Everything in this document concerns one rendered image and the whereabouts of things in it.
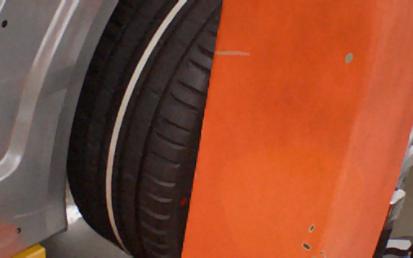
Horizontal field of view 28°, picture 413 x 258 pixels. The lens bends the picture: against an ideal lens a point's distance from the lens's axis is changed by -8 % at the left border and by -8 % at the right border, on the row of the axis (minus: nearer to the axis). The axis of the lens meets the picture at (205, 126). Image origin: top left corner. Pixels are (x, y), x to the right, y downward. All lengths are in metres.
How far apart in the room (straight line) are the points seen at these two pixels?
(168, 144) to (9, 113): 0.25
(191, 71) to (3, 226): 0.37
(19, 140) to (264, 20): 0.56
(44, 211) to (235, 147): 0.56
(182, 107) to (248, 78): 0.49
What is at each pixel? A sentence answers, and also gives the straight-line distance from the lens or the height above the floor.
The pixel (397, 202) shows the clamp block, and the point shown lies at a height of 0.95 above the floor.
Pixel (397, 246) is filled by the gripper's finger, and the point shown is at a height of 0.83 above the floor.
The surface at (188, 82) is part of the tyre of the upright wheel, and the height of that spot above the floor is 1.03.
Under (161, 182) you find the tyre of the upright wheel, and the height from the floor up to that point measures 0.88.
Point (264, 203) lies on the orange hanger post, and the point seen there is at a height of 1.14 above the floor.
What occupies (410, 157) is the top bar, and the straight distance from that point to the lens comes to 1.31.
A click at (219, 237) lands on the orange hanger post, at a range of 0.87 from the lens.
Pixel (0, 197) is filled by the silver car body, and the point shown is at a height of 0.88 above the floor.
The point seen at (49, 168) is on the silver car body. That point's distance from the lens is 1.28.
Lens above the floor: 1.59
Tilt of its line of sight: 29 degrees down
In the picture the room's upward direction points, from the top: 9 degrees clockwise
